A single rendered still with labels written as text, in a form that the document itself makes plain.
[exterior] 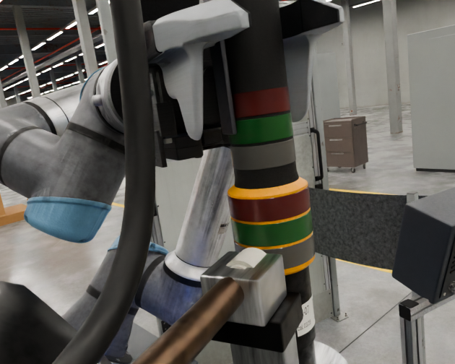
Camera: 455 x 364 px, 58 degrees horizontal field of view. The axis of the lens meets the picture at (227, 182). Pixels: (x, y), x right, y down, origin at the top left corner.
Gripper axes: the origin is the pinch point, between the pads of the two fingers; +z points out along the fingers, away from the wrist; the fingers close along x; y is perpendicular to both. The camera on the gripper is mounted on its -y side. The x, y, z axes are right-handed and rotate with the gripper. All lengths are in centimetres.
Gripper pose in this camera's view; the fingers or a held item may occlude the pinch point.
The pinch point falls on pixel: (276, 6)
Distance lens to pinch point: 19.5
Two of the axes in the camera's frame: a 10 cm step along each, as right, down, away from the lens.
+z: 4.6, 1.1, -8.8
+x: -8.8, 2.1, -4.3
